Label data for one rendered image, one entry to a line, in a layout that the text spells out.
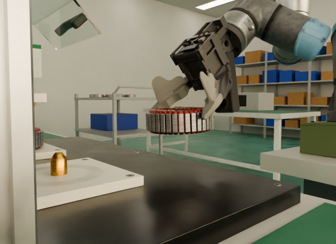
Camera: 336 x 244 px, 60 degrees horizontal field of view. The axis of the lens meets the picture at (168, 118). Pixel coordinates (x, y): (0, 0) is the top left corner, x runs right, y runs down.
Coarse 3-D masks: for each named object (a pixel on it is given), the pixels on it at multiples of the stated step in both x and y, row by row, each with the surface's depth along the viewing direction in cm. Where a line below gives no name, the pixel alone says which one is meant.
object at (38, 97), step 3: (36, 93) 31; (39, 93) 31; (42, 93) 31; (45, 93) 32; (36, 96) 31; (39, 96) 31; (42, 96) 31; (45, 96) 32; (36, 99) 31; (39, 99) 31; (42, 99) 31; (45, 99) 32
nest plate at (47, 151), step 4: (44, 144) 60; (48, 144) 60; (40, 148) 55; (44, 148) 55; (48, 148) 55; (52, 148) 55; (56, 148) 55; (60, 148) 55; (36, 152) 51; (40, 152) 51; (44, 152) 51; (48, 152) 51; (52, 152) 52; (64, 152) 53; (36, 156) 50; (40, 156) 51; (44, 156) 51; (48, 156) 52
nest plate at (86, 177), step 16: (80, 160) 44; (96, 160) 44; (48, 176) 35; (64, 176) 35; (80, 176) 35; (96, 176) 35; (112, 176) 35; (128, 176) 35; (48, 192) 29; (64, 192) 29; (80, 192) 30; (96, 192) 31
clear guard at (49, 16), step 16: (32, 0) 55; (48, 0) 55; (64, 0) 55; (32, 16) 65; (48, 16) 65; (64, 16) 61; (80, 16) 57; (48, 32) 71; (64, 32) 66; (80, 32) 62; (96, 32) 58
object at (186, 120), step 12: (168, 108) 52; (180, 108) 52; (192, 108) 52; (156, 120) 44; (168, 120) 43; (180, 120) 43; (192, 120) 43; (204, 120) 45; (156, 132) 46; (168, 132) 44; (180, 132) 44; (192, 132) 44
